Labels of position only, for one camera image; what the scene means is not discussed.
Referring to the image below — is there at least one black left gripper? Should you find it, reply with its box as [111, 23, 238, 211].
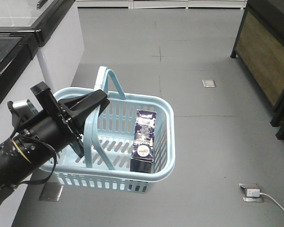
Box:
[18, 81, 110, 157]

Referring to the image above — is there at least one light blue plastic shopping basket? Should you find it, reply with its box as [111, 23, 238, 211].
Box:
[41, 66, 175, 193]

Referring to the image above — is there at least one dark blue Chocofiello cookie box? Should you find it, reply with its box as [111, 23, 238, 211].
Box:
[130, 110, 157, 173]

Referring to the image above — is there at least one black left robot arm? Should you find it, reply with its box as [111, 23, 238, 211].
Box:
[0, 82, 110, 205]

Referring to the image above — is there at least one closed steel floor socket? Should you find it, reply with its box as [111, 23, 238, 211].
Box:
[39, 182, 63, 202]

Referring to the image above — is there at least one near white chest freezer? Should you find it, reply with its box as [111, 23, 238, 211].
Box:
[0, 35, 57, 227]

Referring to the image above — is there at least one white chest freezer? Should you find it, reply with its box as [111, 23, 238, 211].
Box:
[0, 35, 57, 227]
[0, 0, 85, 110]

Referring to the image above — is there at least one far white chest freezer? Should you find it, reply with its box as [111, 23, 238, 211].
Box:
[0, 0, 85, 110]

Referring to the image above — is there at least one white store shelf base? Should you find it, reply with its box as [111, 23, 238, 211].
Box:
[76, 0, 247, 9]

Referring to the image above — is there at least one far steel floor socket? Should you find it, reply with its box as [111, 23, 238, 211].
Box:
[202, 79, 216, 87]

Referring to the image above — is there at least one open steel floor socket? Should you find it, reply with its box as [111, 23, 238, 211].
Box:
[239, 183, 264, 202]

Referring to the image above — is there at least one white power adapter plug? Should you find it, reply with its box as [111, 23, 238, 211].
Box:
[244, 188, 260, 198]

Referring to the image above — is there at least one wooden black-framed display stand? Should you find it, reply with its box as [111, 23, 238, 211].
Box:
[231, 0, 284, 126]

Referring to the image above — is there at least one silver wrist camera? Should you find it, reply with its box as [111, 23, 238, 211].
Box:
[7, 99, 38, 119]

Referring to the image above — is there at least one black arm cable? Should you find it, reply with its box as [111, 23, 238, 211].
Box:
[11, 132, 58, 186]

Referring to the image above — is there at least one white power cable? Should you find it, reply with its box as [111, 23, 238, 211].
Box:
[259, 192, 284, 221]

